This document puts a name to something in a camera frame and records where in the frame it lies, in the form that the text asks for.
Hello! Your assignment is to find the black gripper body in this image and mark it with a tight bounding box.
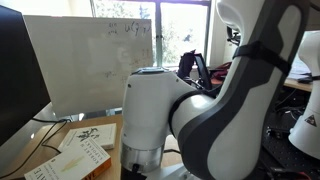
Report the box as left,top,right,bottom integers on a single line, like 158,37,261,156
120,163,148,180

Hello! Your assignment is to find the white robot base with warning sticker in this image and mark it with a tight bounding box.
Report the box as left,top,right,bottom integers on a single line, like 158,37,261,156
287,30,320,161

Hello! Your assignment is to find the dark purple cloth object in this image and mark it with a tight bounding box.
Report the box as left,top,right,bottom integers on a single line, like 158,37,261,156
176,49,197,80

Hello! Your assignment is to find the white book with black drawing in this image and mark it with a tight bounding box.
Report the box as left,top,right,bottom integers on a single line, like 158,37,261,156
57,122,118,153

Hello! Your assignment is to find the orange and white Behave book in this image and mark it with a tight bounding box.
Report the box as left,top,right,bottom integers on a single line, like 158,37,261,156
23,138,112,180

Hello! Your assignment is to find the white whiteboard panel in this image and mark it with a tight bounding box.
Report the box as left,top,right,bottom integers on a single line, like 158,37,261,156
23,14,155,118

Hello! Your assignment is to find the red bag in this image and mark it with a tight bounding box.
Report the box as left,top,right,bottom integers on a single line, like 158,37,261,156
209,61,233,82

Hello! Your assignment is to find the black computer monitor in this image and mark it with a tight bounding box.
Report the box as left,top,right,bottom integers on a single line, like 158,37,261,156
0,4,52,148

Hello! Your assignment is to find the black perforated breadboard table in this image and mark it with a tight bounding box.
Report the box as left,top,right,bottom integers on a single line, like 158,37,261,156
261,111,320,180

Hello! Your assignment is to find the wooden desk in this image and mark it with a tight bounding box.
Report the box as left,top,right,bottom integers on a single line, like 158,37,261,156
283,77,314,93

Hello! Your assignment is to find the thin black cable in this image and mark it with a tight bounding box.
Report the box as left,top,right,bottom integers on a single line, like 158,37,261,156
0,117,73,180

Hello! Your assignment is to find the window with grey frame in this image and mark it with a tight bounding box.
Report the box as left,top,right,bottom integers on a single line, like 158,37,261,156
89,0,213,68

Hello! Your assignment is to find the black strap around arm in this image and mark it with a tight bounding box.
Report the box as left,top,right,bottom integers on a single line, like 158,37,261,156
231,40,292,76

